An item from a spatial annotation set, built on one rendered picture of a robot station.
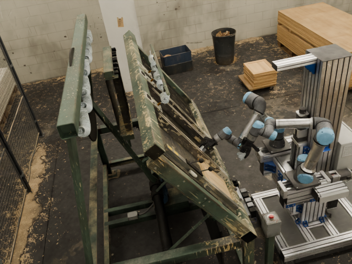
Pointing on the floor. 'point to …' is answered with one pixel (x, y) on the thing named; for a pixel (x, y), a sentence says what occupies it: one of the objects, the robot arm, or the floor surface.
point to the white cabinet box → (117, 17)
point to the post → (269, 250)
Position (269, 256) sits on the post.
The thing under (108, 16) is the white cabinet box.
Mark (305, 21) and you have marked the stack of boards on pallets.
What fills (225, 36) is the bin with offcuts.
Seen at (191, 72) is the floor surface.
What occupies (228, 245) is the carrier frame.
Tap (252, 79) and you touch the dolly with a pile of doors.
